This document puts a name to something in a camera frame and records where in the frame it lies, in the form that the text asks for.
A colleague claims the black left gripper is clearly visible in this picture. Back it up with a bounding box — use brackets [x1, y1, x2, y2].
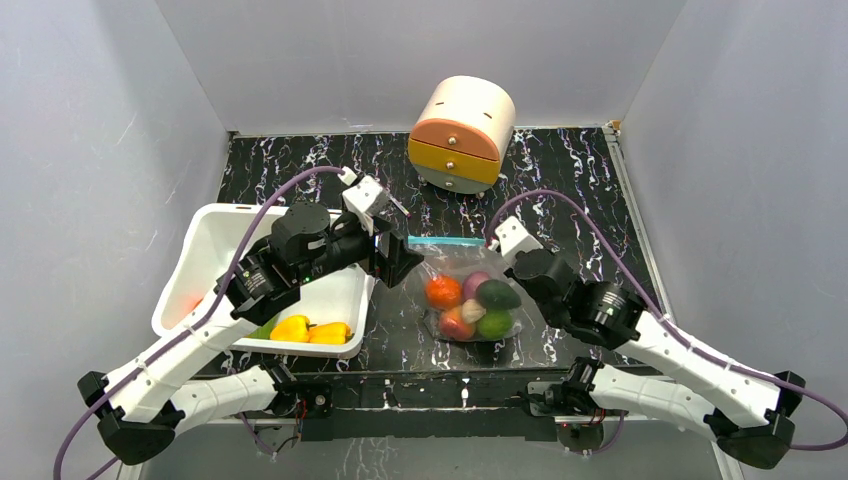
[297, 213, 424, 286]

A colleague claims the orange pumpkin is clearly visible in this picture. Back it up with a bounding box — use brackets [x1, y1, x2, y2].
[425, 275, 462, 310]

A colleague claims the red onion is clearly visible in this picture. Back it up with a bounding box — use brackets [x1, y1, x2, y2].
[462, 271, 491, 301]

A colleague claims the clear zip top bag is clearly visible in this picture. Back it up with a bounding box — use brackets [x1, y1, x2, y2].
[408, 236, 541, 343]

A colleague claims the beige garlic bulb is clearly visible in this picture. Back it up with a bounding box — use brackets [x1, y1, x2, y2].
[460, 299, 487, 325]

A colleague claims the dark green avocado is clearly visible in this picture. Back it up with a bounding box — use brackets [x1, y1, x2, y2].
[474, 279, 522, 310]

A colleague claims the green cabbage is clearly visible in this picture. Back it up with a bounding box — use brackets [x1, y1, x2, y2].
[476, 310, 514, 341]

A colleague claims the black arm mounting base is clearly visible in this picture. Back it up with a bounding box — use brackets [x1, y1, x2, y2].
[291, 370, 617, 445]

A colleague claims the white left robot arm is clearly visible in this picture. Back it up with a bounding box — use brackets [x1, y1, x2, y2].
[78, 202, 424, 465]

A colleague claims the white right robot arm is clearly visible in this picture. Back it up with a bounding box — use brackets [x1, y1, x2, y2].
[506, 249, 806, 470]

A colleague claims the pink marker pen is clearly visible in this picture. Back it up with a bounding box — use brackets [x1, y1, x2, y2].
[390, 196, 412, 218]

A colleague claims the yellow orange bell pepper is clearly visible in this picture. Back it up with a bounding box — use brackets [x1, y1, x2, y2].
[308, 322, 352, 345]

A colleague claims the round pastel drawer cabinet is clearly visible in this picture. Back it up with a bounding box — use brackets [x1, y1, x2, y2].
[407, 75, 516, 197]

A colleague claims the green leafy vegetable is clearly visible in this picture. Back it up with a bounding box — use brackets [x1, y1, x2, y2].
[249, 318, 277, 340]

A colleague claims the white plastic bin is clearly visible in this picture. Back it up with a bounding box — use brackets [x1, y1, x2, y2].
[151, 202, 375, 359]

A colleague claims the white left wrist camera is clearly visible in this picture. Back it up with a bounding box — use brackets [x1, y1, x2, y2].
[339, 169, 389, 235]

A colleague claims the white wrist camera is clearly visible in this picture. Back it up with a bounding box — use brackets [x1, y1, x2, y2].
[495, 216, 543, 265]
[339, 169, 389, 235]

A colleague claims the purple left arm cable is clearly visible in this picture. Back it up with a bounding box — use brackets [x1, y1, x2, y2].
[52, 165, 349, 480]

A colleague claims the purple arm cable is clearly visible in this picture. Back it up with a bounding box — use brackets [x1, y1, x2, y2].
[52, 165, 349, 480]
[485, 189, 848, 453]

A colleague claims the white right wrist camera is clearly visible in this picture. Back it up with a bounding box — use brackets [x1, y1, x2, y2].
[495, 216, 543, 265]

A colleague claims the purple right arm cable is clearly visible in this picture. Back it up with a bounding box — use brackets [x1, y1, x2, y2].
[485, 189, 848, 453]

